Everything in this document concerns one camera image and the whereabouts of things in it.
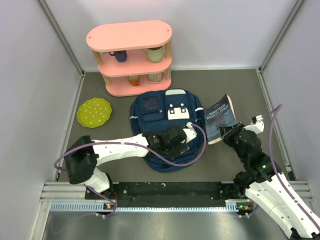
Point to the green polka dot plate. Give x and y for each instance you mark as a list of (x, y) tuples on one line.
[(94, 113)]

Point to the dark blue mug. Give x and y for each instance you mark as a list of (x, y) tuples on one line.
[(121, 56)]

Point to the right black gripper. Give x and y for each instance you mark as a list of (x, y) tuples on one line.
[(225, 129)]

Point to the aluminium frame rail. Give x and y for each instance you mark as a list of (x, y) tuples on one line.
[(65, 197)]

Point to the pink three-tier wooden shelf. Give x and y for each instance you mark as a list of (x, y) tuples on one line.
[(131, 37)]

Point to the pale green mug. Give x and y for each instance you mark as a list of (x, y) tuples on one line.
[(155, 54)]

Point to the small orange cup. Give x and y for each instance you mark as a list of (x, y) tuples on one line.
[(134, 80)]

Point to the navy blue student backpack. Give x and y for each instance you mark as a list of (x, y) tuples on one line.
[(157, 111)]

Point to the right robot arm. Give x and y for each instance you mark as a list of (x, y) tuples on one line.
[(265, 184)]

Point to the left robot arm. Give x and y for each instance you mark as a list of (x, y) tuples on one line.
[(85, 155)]

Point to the patterned ceramic bowl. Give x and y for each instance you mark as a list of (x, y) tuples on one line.
[(155, 77)]

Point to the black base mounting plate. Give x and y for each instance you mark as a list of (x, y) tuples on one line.
[(215, 190)]

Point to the blue Nineteen Eighty-Four book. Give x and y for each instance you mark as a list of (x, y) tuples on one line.
[(221, 114)]

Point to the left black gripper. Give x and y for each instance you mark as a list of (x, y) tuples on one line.
[(179, 148)]

